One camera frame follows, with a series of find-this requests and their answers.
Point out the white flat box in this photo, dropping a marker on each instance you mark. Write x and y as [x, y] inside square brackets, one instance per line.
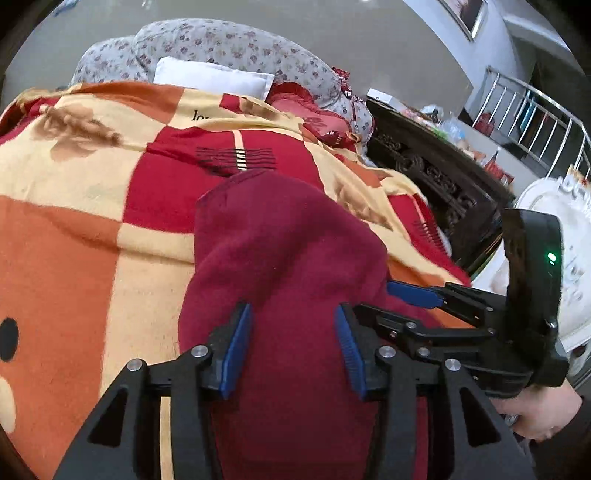
[385, 96]

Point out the red patterned cloth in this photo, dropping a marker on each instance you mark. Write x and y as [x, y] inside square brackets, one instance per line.
[348, 90]

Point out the pile of plastic bags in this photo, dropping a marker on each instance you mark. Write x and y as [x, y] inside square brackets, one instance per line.
[452, 134]

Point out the person's right forearm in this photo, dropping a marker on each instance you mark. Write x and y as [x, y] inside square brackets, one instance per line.
[568, 457]

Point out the red ruffled pillow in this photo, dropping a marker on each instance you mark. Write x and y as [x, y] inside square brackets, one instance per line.
[295, 106]

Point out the maroon sweater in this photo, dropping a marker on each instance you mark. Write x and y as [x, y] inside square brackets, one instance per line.
[286, 258]

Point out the framed wall picture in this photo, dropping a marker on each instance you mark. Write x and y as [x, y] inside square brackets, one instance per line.
[466, 14]

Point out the person's right hand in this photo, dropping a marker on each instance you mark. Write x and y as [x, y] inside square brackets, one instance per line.
[540, 415]

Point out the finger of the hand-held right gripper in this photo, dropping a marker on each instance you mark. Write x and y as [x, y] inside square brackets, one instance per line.
[397, 325]
[411, 294]

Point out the red orange printed blanket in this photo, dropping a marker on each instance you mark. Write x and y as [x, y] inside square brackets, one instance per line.
[69, 254]

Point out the dark carved wooden cabinet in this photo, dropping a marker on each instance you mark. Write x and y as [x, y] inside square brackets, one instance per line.
[429, 170]

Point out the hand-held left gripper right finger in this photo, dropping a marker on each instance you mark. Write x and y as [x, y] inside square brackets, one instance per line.
[351, 357]

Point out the stainless steel railing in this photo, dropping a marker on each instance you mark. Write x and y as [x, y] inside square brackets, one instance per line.
[531, 89]

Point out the white pillow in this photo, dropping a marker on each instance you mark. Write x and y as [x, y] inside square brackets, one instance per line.
[207, 76]

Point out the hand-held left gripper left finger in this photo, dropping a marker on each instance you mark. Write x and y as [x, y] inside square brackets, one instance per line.
[235, 353]

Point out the floral grey quilt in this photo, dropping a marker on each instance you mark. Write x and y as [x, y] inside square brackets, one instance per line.
[221, 44]

